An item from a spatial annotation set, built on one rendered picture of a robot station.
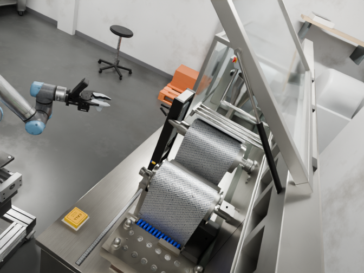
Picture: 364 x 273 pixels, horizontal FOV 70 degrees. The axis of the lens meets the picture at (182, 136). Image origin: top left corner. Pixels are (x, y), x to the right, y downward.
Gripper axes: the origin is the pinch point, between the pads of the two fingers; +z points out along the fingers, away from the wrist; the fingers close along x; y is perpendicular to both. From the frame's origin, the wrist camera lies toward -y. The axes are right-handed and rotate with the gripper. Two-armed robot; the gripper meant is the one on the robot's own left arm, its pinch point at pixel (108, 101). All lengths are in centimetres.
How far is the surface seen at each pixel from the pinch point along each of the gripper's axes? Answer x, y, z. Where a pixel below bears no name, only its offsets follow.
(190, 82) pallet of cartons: -229, 124, 124
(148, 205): 55, 3, 22
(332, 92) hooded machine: -139, 29, 272
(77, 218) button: 53, 24, -4
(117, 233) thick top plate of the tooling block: 63, 12, 12
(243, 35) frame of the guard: 59, -75, 20
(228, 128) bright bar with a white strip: 32, -26, 49
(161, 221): 60, 7, 28
